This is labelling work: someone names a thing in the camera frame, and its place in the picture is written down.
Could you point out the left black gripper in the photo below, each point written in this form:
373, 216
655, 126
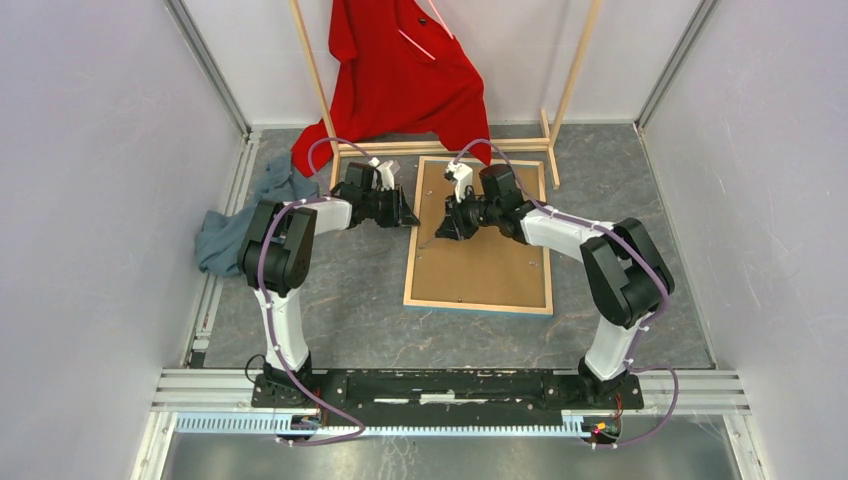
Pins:
406, 216

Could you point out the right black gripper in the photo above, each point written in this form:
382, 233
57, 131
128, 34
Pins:
455, 211

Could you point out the blue picture frame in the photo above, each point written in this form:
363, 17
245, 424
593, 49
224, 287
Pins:
487, 273

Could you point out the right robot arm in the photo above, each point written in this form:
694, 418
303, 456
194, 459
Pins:
629, 281

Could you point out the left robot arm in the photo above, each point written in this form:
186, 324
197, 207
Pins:
276, 254

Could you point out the wooden clothes rack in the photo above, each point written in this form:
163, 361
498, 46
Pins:
550, 126

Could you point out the red shirt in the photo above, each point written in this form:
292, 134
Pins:
382, 87

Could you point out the grey-blue cloth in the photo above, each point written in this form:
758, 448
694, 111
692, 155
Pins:
217, 244

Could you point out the pink clothes hanger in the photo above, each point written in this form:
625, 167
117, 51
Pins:
422, 28

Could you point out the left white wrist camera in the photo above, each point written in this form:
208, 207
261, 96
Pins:
384, 174

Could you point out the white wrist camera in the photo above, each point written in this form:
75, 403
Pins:
461, 177
384, 174

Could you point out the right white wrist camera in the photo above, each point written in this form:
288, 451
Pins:
461, 177

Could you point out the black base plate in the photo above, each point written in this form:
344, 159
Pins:
447, 397

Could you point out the white cable duct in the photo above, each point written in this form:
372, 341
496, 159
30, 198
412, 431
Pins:
308, 426

